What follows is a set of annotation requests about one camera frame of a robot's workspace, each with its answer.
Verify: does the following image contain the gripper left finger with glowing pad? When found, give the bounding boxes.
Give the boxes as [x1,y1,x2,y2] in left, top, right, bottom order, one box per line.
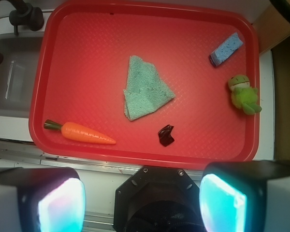
[0,167,86,232]

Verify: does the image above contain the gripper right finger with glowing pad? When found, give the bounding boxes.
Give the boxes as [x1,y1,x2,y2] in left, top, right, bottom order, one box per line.
[199,160,290,232]

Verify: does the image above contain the blue sponge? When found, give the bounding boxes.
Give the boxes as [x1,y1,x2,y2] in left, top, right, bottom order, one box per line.
[209,32,244,67]

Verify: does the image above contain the orange toy carrot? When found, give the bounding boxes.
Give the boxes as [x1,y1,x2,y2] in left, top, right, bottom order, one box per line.
[43,119,116,145]

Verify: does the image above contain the green plush frog toy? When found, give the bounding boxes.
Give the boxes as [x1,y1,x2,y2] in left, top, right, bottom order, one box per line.
[228,74,262,116]

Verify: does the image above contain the small black crumpled object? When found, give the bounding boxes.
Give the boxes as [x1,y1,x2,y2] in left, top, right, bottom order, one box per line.
[158,124,174,147]

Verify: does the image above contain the grey sink basin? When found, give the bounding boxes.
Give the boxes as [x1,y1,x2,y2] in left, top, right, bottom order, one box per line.
[0,32,44,117]

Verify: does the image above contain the red plastic tray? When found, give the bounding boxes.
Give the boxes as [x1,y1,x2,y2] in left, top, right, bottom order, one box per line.
[29,0,260,170]

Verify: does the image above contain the green folded cloth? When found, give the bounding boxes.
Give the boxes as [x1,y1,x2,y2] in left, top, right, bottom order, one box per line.
[123,56,175,121]

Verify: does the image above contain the black faucet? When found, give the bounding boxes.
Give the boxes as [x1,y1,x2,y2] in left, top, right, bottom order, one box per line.
[7,0,44,36]

